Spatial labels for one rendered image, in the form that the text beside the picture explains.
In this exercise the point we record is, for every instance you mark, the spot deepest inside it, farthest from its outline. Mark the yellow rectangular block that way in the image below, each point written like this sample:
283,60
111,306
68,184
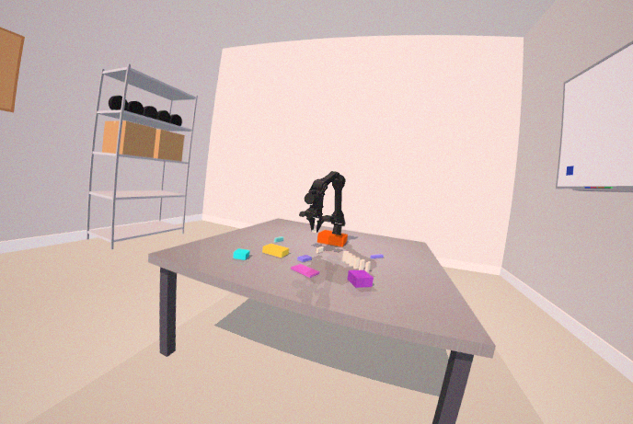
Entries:
275,250

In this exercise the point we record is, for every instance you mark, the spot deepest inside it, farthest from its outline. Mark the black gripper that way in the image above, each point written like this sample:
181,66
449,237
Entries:
321,219

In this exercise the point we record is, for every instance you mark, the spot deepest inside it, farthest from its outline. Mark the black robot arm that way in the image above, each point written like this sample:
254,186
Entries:
316,196

